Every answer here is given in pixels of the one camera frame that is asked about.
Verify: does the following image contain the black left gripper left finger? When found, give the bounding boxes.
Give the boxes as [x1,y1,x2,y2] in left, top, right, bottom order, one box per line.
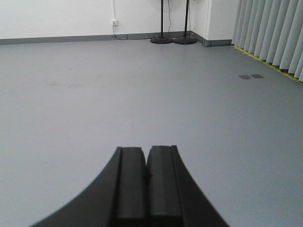
[34,147,146,227]

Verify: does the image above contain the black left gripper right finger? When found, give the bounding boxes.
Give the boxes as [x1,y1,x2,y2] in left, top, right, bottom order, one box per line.
[147,145,228,227]

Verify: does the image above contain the black floor stand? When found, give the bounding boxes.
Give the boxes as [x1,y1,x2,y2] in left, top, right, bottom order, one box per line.
[174,0,197,45]
[150,0,174,44]

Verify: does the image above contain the black floor stand left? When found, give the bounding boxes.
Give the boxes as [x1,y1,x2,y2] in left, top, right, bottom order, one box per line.
[150,0,174,44]

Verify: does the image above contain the black floor stand right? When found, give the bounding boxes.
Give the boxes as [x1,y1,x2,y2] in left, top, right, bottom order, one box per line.
[174,0,197,45]

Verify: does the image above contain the grey vertical blinds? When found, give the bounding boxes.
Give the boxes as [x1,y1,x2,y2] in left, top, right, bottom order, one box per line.
[232,0,303,82]

